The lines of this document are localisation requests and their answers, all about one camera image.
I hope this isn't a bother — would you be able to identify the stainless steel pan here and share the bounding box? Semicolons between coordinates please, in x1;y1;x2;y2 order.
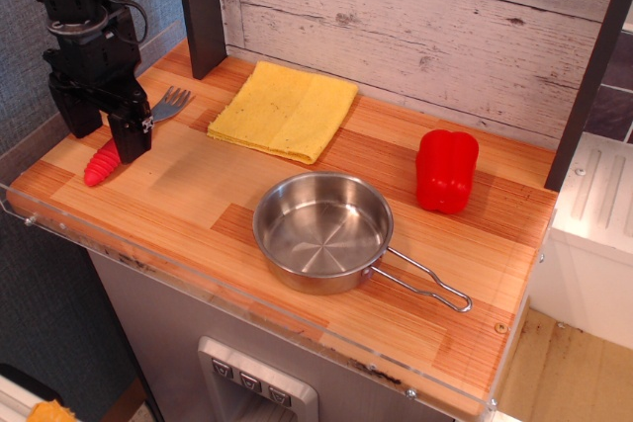
252;171;473;313

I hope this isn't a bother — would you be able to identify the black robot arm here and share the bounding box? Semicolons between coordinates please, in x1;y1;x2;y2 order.
38;0;153;164

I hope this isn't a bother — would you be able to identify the white toy sink unit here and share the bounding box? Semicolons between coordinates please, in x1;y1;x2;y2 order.
528;133;632;348

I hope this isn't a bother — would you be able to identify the red toy bell pepper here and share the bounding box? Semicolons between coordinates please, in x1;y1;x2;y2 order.
415;129;479;214

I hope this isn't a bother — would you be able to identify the silver dispenser button panel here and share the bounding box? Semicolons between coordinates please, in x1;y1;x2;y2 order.
198;336;319;421

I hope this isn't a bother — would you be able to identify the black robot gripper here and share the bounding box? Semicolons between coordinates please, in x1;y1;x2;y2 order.
44;6;152;164

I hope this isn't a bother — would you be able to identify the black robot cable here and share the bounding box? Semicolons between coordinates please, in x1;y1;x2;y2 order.
106;0;149;47

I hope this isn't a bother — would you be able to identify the yellow folded towel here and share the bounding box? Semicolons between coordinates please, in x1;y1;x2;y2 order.
208;61;358;164

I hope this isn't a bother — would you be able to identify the red handled metal fork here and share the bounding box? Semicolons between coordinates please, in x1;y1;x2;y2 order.
83;86;191;187

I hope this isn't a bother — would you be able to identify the grey toy fridge cabinet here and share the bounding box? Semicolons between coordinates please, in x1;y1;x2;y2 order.
89;252;449;421

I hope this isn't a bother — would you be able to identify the dark grey right post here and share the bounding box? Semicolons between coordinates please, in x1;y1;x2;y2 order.
544;0;632;192

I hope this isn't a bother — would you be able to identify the clear acrylic table guard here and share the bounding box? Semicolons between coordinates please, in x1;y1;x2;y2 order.
7;175;556;421

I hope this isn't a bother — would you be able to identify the yellow cloth at corner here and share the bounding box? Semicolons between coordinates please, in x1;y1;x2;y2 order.
26;400;77;422

